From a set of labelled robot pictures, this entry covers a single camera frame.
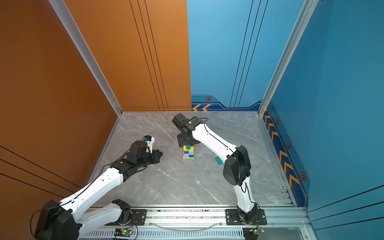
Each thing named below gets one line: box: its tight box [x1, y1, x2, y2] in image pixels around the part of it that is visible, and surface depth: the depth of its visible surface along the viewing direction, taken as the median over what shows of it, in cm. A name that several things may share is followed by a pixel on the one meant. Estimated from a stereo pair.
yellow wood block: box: [183, 145, 195, 152], surface depth 89 cm
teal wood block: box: [215, 156, 224, 166], surface depth 93 cm
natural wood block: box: [183, 155, 195, 160], surface depth 95 cm
